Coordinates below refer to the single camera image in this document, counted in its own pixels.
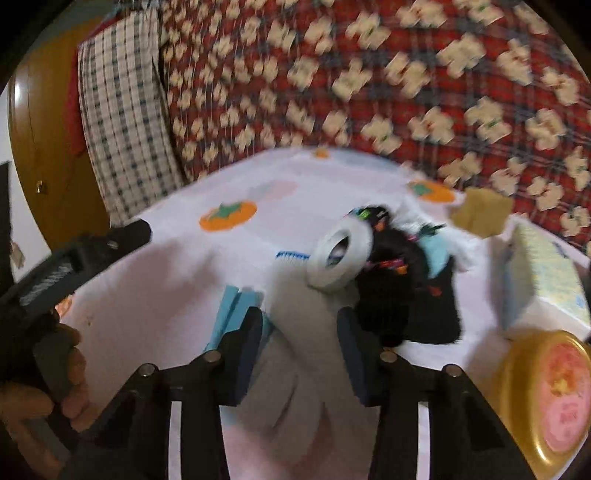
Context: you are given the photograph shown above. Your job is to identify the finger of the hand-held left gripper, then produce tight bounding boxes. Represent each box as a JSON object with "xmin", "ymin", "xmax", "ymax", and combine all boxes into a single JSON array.
[{"xmin": 51, "ymin": 219, "xmax": 153, "ymax": 278}]

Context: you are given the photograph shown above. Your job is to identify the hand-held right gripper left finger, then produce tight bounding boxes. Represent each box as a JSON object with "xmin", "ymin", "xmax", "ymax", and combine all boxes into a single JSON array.
[{"xmin": 60, "ymin": 305, "xmax": 265, "ymax": 480}]

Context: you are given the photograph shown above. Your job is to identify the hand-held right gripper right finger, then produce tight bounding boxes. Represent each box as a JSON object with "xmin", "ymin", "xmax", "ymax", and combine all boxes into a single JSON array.
[{"xmin": 336, "ymin": 307, "xmax": 539, "ymax": 480}]

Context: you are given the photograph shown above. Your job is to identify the grey soft cloth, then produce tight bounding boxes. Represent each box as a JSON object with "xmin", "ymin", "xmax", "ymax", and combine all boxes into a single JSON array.
[{"xmin": 231, "ymin": 256, "xmax": 358, "ymax": 467}]

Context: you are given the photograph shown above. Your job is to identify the person's left hand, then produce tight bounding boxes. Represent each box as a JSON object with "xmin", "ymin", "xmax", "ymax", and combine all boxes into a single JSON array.
[{"xmin": 0, "ymin": 323, "xmax": 90, "ymax": 462}]

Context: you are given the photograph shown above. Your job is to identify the black fuzzy sock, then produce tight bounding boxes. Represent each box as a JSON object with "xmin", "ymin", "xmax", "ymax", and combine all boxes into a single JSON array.
[{"xmin": 348, "ymin": 203, "xmax": 426, "ymax": 349}]

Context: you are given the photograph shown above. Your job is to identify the white tape roll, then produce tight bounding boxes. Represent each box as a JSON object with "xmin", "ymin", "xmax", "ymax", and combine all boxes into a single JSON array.
[{"xmin": 310, "ymin": 217, "xmax": 376, "ymax": 292}]

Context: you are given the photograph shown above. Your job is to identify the white persimmon print cloth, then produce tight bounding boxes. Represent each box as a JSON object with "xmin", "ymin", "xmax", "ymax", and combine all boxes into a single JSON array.
[{"xmin": 55, "ymin": 147, "xmax": 591, "ymax": 480}]

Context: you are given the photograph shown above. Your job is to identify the checked pillow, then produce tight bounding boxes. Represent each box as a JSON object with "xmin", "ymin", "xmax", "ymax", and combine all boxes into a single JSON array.
[{"xmin": 76, "ymin": 8, "xmax": 186, "ymax": 228}]

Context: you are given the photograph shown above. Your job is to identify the small light blue cloth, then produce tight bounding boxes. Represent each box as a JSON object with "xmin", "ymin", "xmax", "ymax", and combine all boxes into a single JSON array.
[{"xmin": 419, "ymin": 231, "xmax": 452, "ymax": 280}]

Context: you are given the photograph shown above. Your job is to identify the white paper towel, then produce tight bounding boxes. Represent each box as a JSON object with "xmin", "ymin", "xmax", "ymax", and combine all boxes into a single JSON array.
[{"xmin": 396, "ymin": 203, "xmax": 483, "ymax": 274}]

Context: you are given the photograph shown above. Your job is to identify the yellow sponge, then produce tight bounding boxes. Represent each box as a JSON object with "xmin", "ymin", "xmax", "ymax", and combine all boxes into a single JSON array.
[{"xmin": 450, "ymin": 186, "xmax": 514, "ymax": 239}]

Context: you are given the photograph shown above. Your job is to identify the gold round tin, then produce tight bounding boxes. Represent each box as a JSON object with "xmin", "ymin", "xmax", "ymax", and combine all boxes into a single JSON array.
[{"xmin": 488, "ymin": 329, "xmax": 591, "ymax": 468}]

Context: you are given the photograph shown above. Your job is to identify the yellow patterned tissue pack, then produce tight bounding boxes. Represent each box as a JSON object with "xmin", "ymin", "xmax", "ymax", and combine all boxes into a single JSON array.
[{"xmin": 502, "ymin": 223, "xmax": 591, "ymax": 344}]

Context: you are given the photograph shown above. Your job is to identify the red plaid bear blanket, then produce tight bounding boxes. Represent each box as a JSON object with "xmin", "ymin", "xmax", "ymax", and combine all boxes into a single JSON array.
[{"xmin": 156, "ymin": 0, "xmax": 591, "ymax": 260}]

